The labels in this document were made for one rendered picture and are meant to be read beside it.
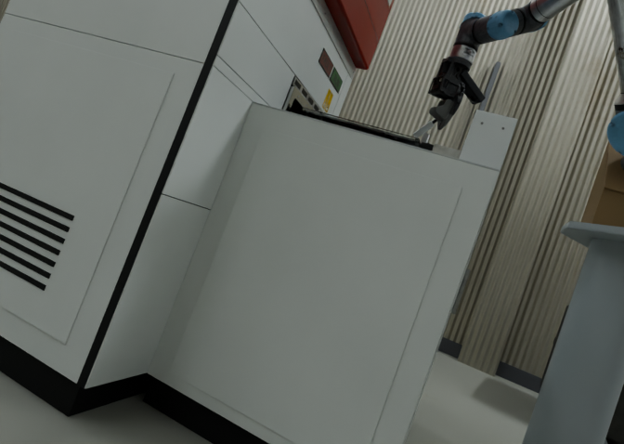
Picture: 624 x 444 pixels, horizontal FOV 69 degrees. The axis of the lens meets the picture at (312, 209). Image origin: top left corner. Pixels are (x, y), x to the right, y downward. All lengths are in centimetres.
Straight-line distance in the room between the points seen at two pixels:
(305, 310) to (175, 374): 37
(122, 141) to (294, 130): 40
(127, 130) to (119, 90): 11
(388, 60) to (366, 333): 410
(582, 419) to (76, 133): 137
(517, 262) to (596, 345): 288
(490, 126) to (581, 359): 60
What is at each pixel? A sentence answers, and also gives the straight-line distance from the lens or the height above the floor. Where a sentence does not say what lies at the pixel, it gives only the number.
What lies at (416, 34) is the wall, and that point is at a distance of 501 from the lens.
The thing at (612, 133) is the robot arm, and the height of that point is 101.
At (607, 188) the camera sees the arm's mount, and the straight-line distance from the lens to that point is 134.
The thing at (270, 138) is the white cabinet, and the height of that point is 74.
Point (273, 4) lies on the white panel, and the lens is 123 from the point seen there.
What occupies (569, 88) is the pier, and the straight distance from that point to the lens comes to 457.
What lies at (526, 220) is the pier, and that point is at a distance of 421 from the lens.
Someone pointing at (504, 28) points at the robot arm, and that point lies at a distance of 146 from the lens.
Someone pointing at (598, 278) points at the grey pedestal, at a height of 70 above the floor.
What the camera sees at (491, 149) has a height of 88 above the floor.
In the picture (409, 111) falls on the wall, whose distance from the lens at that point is 466.
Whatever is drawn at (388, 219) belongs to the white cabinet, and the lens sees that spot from 103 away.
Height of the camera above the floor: 55
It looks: 3 degrees up
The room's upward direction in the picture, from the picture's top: 21 degrees clockwise
